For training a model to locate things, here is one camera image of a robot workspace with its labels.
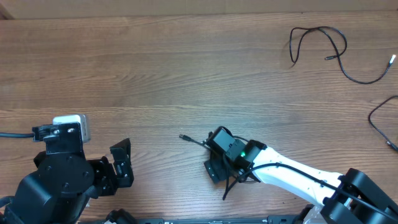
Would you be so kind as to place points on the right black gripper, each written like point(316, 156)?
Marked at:
point(217, 171)

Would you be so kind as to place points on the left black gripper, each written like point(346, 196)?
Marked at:
point(107, 183)

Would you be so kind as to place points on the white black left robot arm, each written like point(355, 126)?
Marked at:
point(64, 182)

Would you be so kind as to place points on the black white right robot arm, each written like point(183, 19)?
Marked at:
point(336, 198)

